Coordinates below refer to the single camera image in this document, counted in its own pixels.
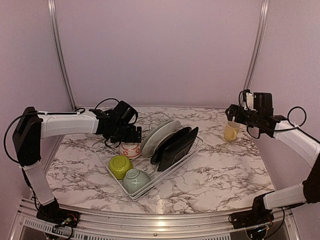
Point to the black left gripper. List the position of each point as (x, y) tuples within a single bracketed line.
[(133, 137)]

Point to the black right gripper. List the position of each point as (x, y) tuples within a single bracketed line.
[(233, 108)]

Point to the yellow ceramic mug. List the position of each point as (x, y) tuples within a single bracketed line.
[(231, 130)]

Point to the red patterned white bowl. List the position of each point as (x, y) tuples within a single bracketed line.
[(130, 150)]

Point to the pale grey-green bowl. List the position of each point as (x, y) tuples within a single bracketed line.
[(135, 180)]

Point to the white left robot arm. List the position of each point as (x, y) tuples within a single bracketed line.
[(116, 125)]

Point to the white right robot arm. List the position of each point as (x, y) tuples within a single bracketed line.
[(255, 110)]

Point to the grey floral plate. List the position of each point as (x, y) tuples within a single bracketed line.
[(157, 136)]

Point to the lime green bowl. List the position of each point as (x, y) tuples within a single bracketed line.
[(119, 165)]

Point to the black square plate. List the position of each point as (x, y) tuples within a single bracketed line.
[(175, 148)]

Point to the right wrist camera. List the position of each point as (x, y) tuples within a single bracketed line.
[(248, 99)]

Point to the white wire dish rack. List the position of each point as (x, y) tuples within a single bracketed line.
[(106, 151)]

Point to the right aluminium corner post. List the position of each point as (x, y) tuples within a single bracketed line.
[(261, 28)]

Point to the aluminium corner post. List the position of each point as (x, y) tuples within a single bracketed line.
[(59, 51), (261, 28)]

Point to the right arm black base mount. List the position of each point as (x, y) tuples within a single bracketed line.
[(258, 214)]

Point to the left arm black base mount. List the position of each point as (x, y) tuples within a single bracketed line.
[(53, 213)]

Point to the aluminium front frame rail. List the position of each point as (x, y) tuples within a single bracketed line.
[(108, 225)]

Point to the left aluminium corner post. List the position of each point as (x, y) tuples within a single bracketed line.
[(59, 51)]

